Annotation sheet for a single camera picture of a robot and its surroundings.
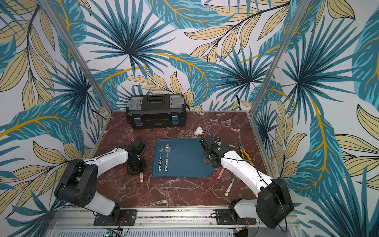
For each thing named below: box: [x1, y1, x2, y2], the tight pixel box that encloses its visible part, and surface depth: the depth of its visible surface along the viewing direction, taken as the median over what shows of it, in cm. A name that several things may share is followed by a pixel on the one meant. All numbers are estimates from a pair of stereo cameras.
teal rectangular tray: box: [151, 138, 215, 178], surface depth 94 cm
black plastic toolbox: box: [125, 93, 188, 129], surface depth 102 cm
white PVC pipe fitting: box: [193, 126, 204, 136], surface depth 107 cm
